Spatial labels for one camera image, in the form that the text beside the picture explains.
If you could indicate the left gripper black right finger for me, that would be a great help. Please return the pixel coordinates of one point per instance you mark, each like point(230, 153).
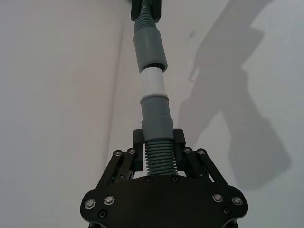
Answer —
point(179, 152)

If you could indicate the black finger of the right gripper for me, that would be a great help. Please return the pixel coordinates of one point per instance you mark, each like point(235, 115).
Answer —
point(157, 10)
point(135, 9)

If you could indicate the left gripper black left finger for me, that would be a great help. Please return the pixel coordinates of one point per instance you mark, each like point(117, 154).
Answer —
point(137, 152)

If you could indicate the white plastic pipe connector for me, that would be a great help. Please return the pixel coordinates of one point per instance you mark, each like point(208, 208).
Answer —
point(152, 80)

